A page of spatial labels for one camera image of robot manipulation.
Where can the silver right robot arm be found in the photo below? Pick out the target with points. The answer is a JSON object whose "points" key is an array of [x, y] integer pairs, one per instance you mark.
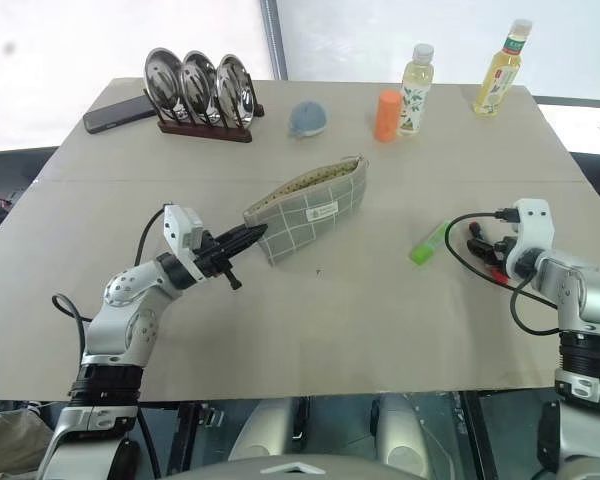
{"points": [[580, 290]]}

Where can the grey window frame post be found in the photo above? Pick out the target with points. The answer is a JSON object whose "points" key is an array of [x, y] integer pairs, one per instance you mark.
{"points": [[275, 40]]}

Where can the stainless steel plate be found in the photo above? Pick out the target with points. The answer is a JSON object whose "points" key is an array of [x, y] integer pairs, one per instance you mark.
{"points": [[198, 84], [234, 89], [162, 79]]}

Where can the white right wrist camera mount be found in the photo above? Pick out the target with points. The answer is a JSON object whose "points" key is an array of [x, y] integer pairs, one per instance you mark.
{"points": [[530, 225]]}

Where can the orange cylinder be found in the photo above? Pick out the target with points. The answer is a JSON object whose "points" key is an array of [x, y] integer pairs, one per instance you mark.
{"points": [[387, 117]]}

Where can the dark wooden plate rack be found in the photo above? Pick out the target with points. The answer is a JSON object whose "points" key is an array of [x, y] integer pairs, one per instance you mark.
{"points": [[206, 132]]}

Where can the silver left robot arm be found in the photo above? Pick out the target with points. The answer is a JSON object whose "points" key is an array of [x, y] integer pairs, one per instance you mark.
{"points": [[130, 300]]}

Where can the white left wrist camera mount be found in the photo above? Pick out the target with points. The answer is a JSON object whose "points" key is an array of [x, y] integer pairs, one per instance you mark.
{"points": [[180, 225]]}

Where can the grey checked pencil pouch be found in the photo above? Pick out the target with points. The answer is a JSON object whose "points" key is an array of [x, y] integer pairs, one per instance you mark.
{"points": [[300, 220]]}

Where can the tall yellow oil bottle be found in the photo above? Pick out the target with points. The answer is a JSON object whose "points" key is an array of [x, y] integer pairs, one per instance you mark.
{"points": [[499, 77]]}

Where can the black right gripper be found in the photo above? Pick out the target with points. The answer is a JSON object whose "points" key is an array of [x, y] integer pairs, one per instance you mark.
{"points": [[502, 250]]}

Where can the grey robot chest with chevron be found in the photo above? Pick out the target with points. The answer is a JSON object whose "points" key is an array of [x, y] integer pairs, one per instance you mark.
{"points": [[295, 470]]}

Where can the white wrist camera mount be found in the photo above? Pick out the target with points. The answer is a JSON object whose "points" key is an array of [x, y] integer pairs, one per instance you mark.
{"points": [[530, 225], [180, 225]]}

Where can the black smartphone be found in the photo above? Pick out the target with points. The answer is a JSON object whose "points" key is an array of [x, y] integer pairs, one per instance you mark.
{"points": [[119, 115]]}

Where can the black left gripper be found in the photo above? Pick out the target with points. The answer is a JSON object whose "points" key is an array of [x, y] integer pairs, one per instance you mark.
{"points": [[212, 260]]}

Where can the black table frame leg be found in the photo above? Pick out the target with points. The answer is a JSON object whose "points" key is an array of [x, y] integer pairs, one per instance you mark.
{"points": [[184, 435], [474, 440]]}

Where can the silver rounded robot leg cover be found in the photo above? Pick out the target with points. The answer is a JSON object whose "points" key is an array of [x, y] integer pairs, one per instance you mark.
{"points": [[400, 430], [265, 430]]}

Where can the small floral label drink bottle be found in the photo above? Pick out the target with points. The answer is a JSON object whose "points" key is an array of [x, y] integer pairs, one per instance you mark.
{"points": [[416, 92]]}

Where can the beige fabric bundle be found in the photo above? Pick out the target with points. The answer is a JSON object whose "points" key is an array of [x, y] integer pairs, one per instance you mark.
{"points": [[5, 437]]}

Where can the light green highlighter pen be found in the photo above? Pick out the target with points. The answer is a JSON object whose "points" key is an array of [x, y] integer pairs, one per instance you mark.
{"points": [[427, 245]]}

